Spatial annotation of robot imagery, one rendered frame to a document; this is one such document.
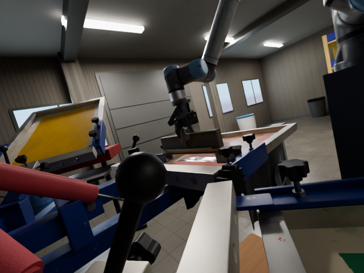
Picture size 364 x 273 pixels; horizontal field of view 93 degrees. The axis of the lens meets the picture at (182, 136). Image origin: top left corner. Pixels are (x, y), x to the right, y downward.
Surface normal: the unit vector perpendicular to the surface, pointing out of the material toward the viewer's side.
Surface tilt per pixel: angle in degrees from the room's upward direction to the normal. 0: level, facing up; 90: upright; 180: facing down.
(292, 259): 0
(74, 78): 90
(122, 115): 90
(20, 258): 38
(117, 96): 90
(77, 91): 90
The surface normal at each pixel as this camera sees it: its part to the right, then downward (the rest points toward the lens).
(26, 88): 0.59, -0.08
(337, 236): -0.26, -0.96
